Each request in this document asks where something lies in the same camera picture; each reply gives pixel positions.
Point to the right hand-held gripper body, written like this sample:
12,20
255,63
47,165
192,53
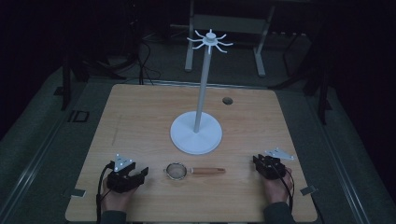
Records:
274,168

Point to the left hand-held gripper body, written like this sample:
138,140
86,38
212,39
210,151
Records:
120,181

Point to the white hook stand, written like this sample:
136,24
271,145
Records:
196,133

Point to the person's left hand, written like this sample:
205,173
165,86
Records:
116,199

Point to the person's right hand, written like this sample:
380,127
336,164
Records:
277,189

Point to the black tripod stand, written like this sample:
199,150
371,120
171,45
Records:
322,93
66,81

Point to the grey metal table bracket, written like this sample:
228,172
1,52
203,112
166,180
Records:
308,190
74,193

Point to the grey metal table frame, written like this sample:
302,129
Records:
224,25

